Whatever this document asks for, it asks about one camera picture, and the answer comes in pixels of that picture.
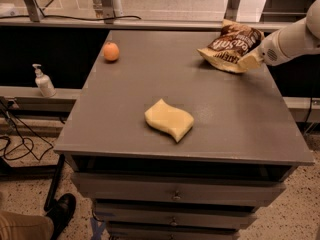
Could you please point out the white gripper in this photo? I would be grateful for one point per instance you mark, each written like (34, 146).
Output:
(269, 51)

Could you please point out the brown chip bag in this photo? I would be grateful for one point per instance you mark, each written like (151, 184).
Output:
(234, 42)

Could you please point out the yellow wavy sponge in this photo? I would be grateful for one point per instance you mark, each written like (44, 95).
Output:
(168, 119)

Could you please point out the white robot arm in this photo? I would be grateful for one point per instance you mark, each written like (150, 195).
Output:
(292, 41)

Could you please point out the grey drawer cabinet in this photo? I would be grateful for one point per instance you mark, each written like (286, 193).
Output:
(169, 148)

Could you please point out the orange fruit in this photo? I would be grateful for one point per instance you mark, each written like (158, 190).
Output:
(111, 51)

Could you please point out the white pump dispenser bottle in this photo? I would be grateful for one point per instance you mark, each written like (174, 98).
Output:
(43, 82)

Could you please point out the black table leg bar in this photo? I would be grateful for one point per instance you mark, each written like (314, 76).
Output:
(50, 200)

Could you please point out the black shoe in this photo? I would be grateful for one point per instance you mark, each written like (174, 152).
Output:
(61, 214)

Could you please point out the tan trouser leg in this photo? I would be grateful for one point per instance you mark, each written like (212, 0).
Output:
(15, 226)

